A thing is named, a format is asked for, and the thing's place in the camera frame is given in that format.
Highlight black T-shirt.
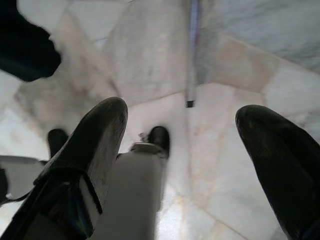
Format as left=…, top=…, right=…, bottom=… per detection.
left=0, top=0, right=62, bottom=83

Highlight grey right robot leg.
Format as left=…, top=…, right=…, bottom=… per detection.
left=92, top=126, right=171, bottom=240

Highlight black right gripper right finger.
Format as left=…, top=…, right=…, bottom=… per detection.
left=235, top=104, right=320, bottom=240

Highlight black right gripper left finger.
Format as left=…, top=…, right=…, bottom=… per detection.
left=0, top=96, right=129, bottom=240

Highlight silver metal clothes rack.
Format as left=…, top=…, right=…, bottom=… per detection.
left=184, top=0, right=201, bottom=109

